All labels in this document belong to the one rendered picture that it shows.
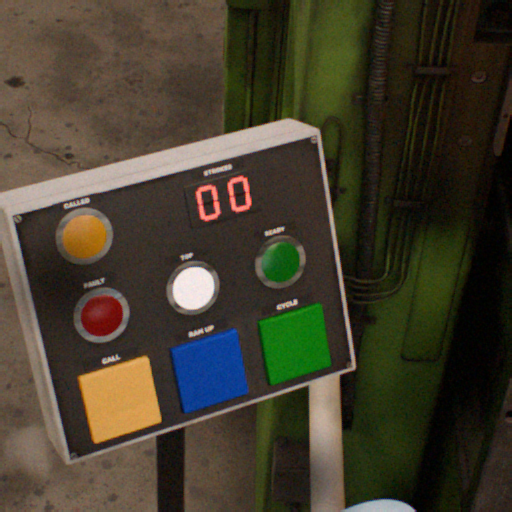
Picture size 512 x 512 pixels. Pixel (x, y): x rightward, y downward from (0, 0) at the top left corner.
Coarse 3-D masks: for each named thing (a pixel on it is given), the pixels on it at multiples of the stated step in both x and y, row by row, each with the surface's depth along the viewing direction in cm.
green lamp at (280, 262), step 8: (272, 248) 136; (280, 248) 137; (288, 248) 137; (264, 256) 136; (272, 256) 136; (280, 256) 137; (288, 256) 137; (296, 256) 138; (264, 264) 136; (272, 264) 137; (280, 264) 137; (288, 264) 137; (296, 264) 138; (264, 272) 137; (272, 272) 137; (280, 272) 137; (288, 272) 138; (272, 280) 137; (280, 280) 138
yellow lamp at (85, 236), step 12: (84, 216) 128; (72, 228) 127; (84, 228) 128; (96, 228) 128; (72, 240) 128; (84, 240) 128; (96, 240) 129; (72, 252) 128; (84, 252) 128; (96, 252) 129
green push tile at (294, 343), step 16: (320, 304) 140; (272, 320) 138; (288, 320) 139; (304, 320) 139; (320, 320) 140; (272, 336) 138; (288, 336) 139; (304, 336) 140; (320, 336) 141; (272, 352) 139; (288, 352) 140; (304, 352) 140; (320, 352) 141; (272, 368) 139; (288, 368) 140; (304, 368) 141; (320, 368) 142; (272, 384) 140
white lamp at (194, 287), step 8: (184, 272) 133; (192, 272) 133; (200, 272) 134; (208, 272) 134; (176, 280) 133; (184, 280) 133; (192, 280) 134; (200, 280) 134; (208, 280) 134; (176, 288) 133; (184, 288) 133; (192, 288) 134; (200, 288) 134; (208, 288) 135; (176, 296) 133; (184, 296) 134; (192, 296) 134; (200, 296) 134; (208, 296) 135; (184, 304) 134; (192, 304) 134; (200, 304) 135
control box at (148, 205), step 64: (256, 128) 140; (64, 192) 128; (128, 192) 129; (192, 192) 131; (256, 192) 134; (320, 192) 137; (64, 256) 128; (128, 256) 131; (192, 256) 133; (256, 256) 136; (320, 256) 139; (64, 320) 130; (128, 320) 132; (192, 320) 135; (256, 320) 138; (64, 384) 131; (256, 384) 140; (64, 448) 133
